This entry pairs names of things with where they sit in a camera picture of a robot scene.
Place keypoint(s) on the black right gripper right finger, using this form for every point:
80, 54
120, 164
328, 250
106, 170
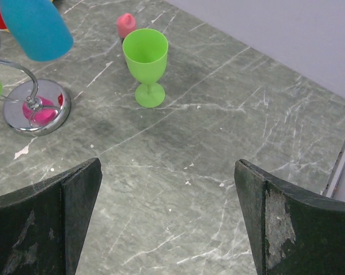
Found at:
291, 230

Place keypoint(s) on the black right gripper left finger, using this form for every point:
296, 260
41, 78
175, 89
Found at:
43, 226

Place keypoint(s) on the blue wine glass front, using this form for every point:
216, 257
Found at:
38, 28

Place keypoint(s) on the green wine glass back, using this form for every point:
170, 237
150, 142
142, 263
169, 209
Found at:
146, 54

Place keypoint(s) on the chrome wine glass rack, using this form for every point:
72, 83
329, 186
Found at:
36, 107

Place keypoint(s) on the aluminium mounting rail frame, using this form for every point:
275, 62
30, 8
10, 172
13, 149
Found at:
336, 173

